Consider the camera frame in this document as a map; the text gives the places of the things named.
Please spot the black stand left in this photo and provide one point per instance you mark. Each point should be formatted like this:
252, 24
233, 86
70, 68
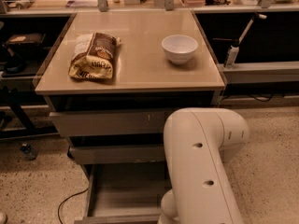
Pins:
15, 63

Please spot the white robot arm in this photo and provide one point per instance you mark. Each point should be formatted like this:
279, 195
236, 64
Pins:
197, 142

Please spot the grey drawer cabinet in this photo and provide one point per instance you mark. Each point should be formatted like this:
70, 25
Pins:
142, 79

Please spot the grey top drawer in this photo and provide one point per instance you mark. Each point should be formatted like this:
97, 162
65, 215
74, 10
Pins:
110, 122

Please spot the brown yellow snack bag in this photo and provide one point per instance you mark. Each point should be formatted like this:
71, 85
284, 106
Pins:
94, 56

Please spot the grey bottom drawer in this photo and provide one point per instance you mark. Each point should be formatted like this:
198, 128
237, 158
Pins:
125, 193

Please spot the white ceramic bowl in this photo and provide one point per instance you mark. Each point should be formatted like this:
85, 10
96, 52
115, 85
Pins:
178, 49

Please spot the grey drawer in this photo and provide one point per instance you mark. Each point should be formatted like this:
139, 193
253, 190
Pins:
110, 122
125, 193
117, 154

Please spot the grey middle drawer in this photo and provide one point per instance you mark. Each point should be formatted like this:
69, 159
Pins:
117, 154

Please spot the small blue floor object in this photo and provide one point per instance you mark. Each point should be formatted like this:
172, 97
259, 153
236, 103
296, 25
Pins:
28, 151

